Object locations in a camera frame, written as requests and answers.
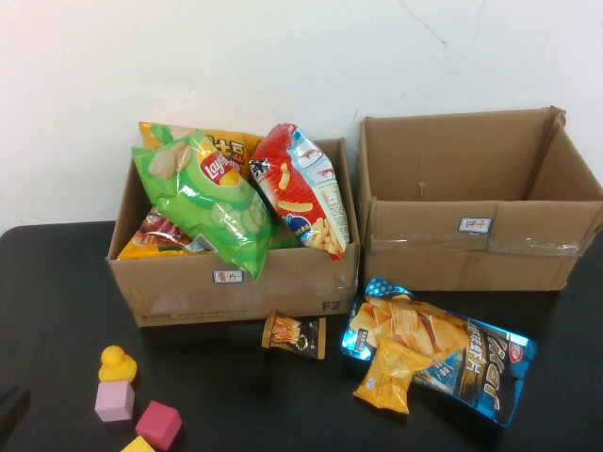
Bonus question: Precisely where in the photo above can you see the large brown cardboard box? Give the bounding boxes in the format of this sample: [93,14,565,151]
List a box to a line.
[356,105,603,293]

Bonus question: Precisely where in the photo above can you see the cardboard box with F2 print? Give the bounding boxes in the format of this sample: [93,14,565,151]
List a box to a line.
[106,137,363,329]

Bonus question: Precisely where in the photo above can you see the blue shrimp chip bag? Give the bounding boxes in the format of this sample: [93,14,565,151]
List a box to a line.
[341,275,539,428]

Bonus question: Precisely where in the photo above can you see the yellow barbecue chip bag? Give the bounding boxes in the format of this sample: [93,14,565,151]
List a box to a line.
[116,206,213,262]

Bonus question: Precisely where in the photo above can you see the yellow rubber duck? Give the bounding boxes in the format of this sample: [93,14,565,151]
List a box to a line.
[97,345,139,385]

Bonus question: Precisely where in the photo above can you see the red shrimp stick bag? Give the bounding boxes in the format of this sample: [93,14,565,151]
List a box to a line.
[248,122,352,263]

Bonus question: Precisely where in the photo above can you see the small yellow snack packet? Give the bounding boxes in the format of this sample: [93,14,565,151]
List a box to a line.
[352,336,432,415]

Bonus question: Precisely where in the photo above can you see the green Lay's chip bag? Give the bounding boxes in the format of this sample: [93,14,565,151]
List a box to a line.
[130,129,275,283]

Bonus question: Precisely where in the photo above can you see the yellow block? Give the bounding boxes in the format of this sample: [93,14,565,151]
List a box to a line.
[120,435,156,452]

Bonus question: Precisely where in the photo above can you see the small black orange snack packet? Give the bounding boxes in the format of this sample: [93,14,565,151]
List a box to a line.
[261,310,328,362]

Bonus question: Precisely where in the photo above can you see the orange potato chip bag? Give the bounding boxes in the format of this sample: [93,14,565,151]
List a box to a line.
[139,121,265,183]

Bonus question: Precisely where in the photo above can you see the light pink cube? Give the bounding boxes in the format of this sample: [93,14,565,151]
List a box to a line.
[94,379,137,423]

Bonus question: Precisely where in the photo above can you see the magenta cube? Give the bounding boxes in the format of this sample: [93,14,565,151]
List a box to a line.
[135,400,184,451]

